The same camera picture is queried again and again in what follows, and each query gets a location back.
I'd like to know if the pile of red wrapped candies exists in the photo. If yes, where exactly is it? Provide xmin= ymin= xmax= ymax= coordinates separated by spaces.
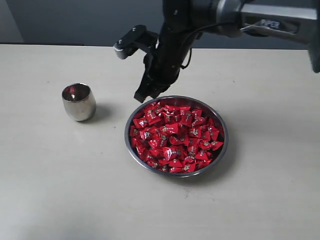
xmin=129 ymin=100 xmax=225 ymax=174

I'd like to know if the stainless steel cup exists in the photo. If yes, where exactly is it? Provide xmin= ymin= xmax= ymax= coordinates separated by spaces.
xmin=61 ymin=83 xmax=96 ymax=122

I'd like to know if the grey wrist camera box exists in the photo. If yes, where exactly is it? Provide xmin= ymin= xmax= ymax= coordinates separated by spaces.
xmin=113 ymin=24 xmax=159 ymax=60

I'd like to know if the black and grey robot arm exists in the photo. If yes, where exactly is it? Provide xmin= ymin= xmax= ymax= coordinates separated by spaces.
xmin=134 ymin=0 xmax=320 ymax=102

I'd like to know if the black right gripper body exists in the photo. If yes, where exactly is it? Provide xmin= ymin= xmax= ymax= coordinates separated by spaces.
xmin=139 ymin=27 xmax=193 ymax=92

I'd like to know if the round stainless steel plate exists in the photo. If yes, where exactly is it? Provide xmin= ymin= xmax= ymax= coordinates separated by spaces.
xmin=124 ymin=95 xmax=229 ymax=179

